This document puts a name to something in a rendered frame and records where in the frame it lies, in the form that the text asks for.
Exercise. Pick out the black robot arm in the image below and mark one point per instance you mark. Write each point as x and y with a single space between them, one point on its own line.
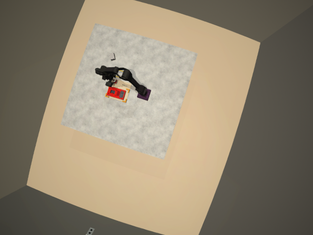
105 72

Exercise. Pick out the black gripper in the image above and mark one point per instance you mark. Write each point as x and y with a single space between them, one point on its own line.
110 83

